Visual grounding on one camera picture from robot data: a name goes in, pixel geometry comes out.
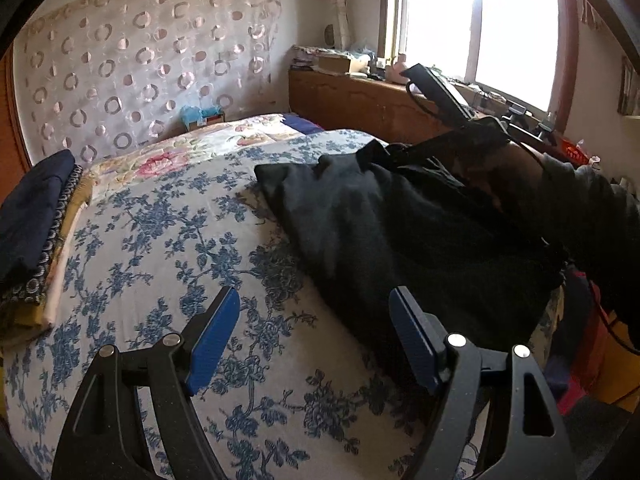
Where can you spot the bright window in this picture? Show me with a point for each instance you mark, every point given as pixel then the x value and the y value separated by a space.
pixel 475 15

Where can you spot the blue floral bed sheet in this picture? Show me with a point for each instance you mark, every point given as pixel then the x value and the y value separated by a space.
pixel 165 250

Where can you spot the cardboard box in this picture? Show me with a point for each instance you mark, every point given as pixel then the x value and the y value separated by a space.
pixel 340 63

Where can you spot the orange red bag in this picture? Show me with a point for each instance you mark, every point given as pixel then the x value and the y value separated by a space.
pixel 605 360

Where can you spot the pink figurine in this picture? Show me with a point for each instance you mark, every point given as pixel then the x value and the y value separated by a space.
pixel 398 67

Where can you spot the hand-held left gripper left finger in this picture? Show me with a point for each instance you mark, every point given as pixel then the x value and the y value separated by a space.
pixel 215 342

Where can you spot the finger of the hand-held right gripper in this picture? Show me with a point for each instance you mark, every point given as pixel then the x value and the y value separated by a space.
pixel 435 145

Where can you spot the navy blue blanket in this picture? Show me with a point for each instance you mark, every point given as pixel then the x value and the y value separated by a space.
pixel 302 124

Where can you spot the pink floral quilt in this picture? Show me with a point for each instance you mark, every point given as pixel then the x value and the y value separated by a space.
pixel 165 157

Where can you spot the stack of folded clothes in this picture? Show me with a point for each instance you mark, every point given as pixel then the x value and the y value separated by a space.
pixel 25 317

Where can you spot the wall picture frame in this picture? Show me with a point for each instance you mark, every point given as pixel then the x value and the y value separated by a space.
pixel 629 85

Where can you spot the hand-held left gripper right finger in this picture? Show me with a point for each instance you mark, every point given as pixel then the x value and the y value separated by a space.
pixel 415 345

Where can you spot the folded navy cloth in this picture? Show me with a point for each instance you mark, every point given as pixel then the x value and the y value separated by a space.
pixel 35 205

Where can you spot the black printed t-shirt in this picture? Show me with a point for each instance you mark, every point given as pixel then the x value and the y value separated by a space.
pixel 400 230

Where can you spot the wooden cabinet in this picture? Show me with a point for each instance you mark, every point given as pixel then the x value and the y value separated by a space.
pixel 350 105

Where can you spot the stack of papers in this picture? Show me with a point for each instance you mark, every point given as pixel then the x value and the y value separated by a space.
pixel 306 57

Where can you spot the folded dark patterned cloth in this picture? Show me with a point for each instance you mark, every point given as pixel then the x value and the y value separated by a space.
pixel 47 255

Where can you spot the person's right hand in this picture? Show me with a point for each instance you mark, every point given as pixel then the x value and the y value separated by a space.
pixel 510 172

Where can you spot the circle patterned curtain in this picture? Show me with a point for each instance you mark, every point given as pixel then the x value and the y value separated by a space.
pixel 130 55

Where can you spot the red box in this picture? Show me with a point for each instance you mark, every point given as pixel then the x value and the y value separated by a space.
pixel 574 151

